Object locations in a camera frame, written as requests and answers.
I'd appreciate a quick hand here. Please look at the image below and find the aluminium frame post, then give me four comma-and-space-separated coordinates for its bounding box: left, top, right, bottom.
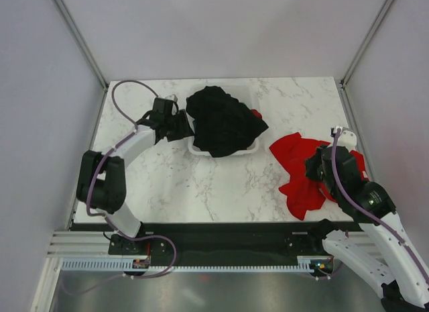
338, 0, 402, 91
52, 0, 109, 92

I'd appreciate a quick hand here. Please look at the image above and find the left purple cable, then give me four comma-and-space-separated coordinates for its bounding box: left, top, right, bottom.
62, 79, 178, 296

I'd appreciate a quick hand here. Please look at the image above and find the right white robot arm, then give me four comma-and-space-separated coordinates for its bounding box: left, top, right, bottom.
305, 146, 428, 311

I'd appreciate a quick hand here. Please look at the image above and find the red cloth in basket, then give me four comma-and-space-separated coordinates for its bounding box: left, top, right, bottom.
251, 109, 263, 119

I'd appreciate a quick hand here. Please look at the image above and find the red t shirt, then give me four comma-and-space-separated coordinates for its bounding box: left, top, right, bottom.
269, 132, 369, 221

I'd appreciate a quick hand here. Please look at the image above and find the left aluminium frame post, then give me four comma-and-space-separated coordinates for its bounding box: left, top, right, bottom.
52, 0, 109, 92

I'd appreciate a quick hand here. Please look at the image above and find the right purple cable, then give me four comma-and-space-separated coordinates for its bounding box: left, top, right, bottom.
311, 129, 429, 286

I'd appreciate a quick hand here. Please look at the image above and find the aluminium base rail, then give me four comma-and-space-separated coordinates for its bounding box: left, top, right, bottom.
47, 231, 381, 260

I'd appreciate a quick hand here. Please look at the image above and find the right aluminium frame post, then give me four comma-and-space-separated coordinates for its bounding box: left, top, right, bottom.
338, 0, 402, 91

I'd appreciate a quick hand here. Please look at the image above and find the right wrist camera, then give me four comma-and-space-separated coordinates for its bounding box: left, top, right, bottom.
331, 125, 357, 152

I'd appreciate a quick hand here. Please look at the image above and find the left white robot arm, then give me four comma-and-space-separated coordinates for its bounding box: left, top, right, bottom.
76, 95, 194, 254

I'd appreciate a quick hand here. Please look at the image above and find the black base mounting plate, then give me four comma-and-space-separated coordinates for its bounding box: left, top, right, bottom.
108, 222, 327, 265

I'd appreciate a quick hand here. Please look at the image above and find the black t shirt pile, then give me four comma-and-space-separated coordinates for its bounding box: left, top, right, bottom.
186, 85, 270, 158

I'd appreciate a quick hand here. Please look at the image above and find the purple cable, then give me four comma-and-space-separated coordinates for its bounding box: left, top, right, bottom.
311, 129, 429, 286
62, 79, 178, 296

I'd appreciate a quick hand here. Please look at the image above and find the white slotted cable duct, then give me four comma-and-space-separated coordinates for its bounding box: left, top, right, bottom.
61, 257, 333, 273

